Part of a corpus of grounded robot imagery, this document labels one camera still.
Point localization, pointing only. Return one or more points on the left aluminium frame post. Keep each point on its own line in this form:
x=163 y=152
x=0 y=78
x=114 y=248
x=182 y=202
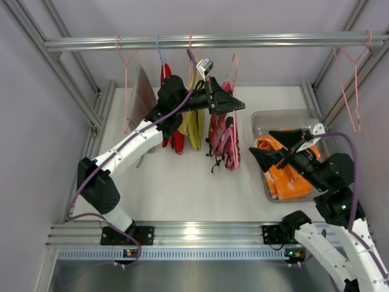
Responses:
x=47 y=123

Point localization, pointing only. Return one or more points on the yellow green trousers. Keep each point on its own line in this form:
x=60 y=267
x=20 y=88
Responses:
x=192 y=127

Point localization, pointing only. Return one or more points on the right aluminium frame post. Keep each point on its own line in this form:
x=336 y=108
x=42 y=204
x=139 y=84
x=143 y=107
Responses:
x=335 y=92

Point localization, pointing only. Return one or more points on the clear plastic bin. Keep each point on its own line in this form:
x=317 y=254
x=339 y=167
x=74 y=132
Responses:
x=285 y=119

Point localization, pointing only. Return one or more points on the aluminium frame post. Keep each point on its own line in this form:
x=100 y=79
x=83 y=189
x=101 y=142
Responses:
x=47 y=123
x=335 y=92

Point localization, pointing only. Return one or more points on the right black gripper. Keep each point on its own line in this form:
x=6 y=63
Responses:
x=290 y=152

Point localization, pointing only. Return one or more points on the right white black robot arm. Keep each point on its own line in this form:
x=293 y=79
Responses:
x=360 y=268

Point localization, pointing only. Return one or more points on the pink hanger far left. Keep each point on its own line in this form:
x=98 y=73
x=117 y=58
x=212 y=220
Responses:
x=126 y=63

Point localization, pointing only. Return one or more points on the pink patterned trousers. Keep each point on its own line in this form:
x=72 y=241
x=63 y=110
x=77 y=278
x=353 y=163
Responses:
x=219 y=139

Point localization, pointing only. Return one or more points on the aluminium hanging rail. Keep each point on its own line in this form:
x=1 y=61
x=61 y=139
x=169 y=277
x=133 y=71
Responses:
x=321 y=39

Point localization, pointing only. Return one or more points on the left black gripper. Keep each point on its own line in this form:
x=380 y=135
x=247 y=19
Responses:
x=211 y=98

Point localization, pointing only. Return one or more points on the pink hanger with orange trousers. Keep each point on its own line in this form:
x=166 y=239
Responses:
x=354 y=119

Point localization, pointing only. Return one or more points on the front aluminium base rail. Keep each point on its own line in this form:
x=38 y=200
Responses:
x=166 y=234

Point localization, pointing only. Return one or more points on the red trousers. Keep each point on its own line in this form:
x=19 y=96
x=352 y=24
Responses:
x=177 y=140

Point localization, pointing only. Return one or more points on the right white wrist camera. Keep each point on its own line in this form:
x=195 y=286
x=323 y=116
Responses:
x=310 y=129

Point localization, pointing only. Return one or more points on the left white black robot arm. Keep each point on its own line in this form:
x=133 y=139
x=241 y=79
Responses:
x=96 y=177

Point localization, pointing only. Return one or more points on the pink hanger with yellow trousers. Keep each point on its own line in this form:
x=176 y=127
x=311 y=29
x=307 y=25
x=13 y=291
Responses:
x=192 y=72

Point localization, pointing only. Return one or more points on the grey trousers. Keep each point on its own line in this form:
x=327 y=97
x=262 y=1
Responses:
x=141 y=101

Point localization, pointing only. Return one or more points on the slotted grey cable duct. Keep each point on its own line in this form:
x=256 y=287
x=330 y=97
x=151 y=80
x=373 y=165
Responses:
x=148 y=254

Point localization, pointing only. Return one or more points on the orange white trousers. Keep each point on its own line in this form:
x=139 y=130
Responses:
x=286 y=183

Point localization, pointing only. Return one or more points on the pink hanger with patterned trousers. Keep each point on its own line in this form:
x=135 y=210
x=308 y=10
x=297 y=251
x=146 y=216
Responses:
x=233 y=85

